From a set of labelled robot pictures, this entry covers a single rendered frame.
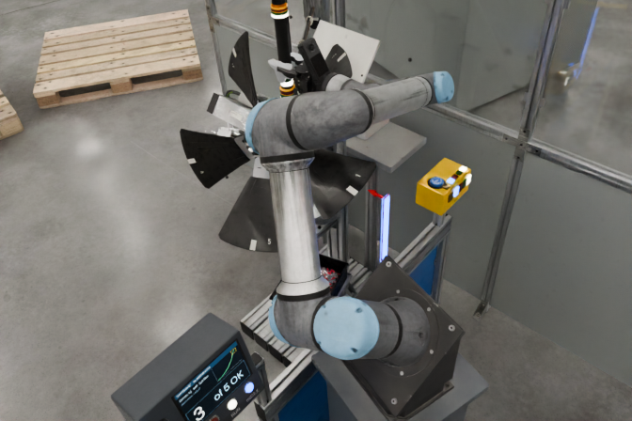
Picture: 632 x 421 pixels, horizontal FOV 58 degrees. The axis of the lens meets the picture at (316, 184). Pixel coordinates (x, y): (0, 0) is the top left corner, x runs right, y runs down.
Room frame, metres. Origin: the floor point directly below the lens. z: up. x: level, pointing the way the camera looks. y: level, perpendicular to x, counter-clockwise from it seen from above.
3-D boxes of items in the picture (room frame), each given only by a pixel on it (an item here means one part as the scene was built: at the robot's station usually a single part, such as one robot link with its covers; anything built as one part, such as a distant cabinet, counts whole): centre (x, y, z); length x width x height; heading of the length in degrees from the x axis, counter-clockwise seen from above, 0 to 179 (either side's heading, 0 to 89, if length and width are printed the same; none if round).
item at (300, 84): (1.30, -0.02, 1.46); 0.12 x 0.08 x 0.09; 46
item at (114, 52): (4.19, 1.49, 0.07); 1.20 x 1.00 x 0.15; 102
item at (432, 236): (1.05, -0.13, 0.82); 0.90 x 0.04 x 0.08; 136
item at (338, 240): (1.71, -0.08, 0.58); 0.09 x 0.05 x 1.15; 46
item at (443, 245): (1.36, -0.43, 0.39); 0.04 x 0.04 x 0.78; 46
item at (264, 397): (0.75, 0.17, 0.96); 0.03 x 0.03 x 0.20; 46
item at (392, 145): (1.85, -0.24, 0.85); 0.36 x 0.24 x 0.03; 46
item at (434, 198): (1.33, -0.40, 1.02); 0.16 x 0.10 x 0.11; 136
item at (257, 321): (1.61, 0.02, 0.04); 0.62 x 0.45 x 0.08; 136
